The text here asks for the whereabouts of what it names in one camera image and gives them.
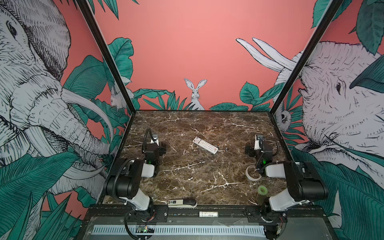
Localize white remote control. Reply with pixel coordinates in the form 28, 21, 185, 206
193, 137, 219, 154

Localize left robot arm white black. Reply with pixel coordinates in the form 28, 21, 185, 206
103, 143, 167, 240

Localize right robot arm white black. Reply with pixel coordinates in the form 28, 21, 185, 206
245, 136, 329, 240

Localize white tape roll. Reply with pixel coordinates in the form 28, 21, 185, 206
245, 165, 262, 182

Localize green tape roll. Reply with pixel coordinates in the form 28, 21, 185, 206
258, 186, 268, 196

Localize black and white stapler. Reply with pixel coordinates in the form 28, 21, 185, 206
168, 198, 197, 209

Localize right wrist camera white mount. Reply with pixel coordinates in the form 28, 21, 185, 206
254, 135, 264, 151

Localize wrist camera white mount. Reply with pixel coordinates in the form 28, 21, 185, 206
151, 134, 160, 146
254, 135, 264, 151

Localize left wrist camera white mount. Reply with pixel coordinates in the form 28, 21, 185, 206
151, 134, 160, 146

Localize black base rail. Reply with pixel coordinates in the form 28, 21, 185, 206
84, 205, 326, 225

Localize white slotted cable duct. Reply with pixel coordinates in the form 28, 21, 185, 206
91, 225, 265, 237

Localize white label tube on rail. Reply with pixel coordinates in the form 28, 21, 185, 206
199, 211, 219, 218

